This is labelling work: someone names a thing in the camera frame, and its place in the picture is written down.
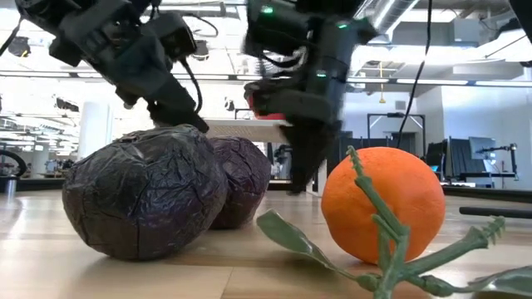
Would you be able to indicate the white perforated metal rack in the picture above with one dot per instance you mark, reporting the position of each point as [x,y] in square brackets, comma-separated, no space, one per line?
[249,130]

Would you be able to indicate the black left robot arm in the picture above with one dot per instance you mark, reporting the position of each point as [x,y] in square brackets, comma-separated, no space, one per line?
[62,21]

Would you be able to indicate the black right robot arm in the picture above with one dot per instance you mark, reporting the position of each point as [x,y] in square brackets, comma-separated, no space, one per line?
[291,25]

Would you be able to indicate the purple wrinkled round fruit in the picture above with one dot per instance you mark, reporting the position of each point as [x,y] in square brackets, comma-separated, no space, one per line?
[141,195]
[245,182]

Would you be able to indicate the black wheel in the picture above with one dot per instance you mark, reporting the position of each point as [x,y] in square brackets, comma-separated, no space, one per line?
[21,162]

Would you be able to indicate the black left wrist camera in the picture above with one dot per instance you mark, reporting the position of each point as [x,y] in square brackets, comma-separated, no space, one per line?
[174,35]

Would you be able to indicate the silver metal cylinder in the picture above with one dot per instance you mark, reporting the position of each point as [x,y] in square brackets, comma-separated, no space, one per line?
[10,187]

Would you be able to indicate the red grey collapsible bowl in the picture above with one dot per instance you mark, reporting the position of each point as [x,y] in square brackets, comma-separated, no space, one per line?
[266,115]

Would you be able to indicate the orange with leaves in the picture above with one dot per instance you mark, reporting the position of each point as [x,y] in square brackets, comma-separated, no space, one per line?
[395,257]

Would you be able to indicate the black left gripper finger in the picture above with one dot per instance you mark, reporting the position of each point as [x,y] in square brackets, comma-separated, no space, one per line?
[178,116]

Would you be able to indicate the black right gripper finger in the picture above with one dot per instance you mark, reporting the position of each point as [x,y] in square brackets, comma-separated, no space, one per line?
[307,158]

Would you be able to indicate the black aluminium table frame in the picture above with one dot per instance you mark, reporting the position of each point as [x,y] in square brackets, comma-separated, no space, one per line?
[490,194]

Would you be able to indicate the white room pillar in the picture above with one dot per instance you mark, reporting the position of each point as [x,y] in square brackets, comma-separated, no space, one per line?
[95,133]

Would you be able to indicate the black kitchen knife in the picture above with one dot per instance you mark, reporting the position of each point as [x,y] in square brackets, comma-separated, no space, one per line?
[494,212]

